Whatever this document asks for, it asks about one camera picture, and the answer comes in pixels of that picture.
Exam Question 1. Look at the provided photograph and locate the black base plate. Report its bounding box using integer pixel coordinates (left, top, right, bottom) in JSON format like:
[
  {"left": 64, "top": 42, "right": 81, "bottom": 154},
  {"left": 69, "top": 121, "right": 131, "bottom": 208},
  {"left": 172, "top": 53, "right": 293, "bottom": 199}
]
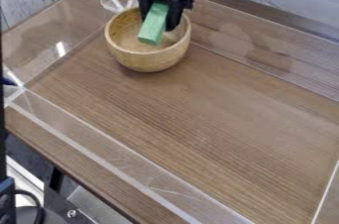
[{"left": 44, "top": 187, "right": 96, "bottom": 224}]

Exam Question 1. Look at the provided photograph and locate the brown wooden bowl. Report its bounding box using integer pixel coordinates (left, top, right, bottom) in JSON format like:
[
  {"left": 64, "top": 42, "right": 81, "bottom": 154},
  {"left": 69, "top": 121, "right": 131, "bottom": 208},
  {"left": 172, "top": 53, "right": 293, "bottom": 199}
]
[{"left": 104, "top": 8, "right": 192, "bottom": 72}]

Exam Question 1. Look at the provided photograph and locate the black cable loop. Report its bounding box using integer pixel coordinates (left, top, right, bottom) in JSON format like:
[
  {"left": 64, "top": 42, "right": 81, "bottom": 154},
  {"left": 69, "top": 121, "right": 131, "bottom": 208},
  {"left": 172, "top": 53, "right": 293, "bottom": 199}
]
[{"left": 8, "top": 189, "right": 45, "bottom": 224}]

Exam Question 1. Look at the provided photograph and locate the green rectangular block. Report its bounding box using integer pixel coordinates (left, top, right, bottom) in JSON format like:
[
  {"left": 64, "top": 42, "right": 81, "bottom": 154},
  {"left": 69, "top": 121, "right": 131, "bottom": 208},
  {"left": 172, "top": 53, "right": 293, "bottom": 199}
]
[{"left": 137, "top": 2, "right": 169, "bottom": 46}]

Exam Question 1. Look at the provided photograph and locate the clear acrylic tray wall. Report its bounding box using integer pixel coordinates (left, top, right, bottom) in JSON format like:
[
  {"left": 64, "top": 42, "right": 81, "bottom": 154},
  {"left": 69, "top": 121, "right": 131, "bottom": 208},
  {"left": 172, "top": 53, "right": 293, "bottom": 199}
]
[{"left": 3, "top": 0, "right": 339, "bottom": 224}]

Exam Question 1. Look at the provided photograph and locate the black table leg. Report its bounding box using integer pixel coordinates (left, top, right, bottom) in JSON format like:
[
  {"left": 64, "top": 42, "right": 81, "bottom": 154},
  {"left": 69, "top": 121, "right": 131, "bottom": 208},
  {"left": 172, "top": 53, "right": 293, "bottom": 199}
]
[{"left": 49, "top": 168, "right": 64, "bottom": 193}]

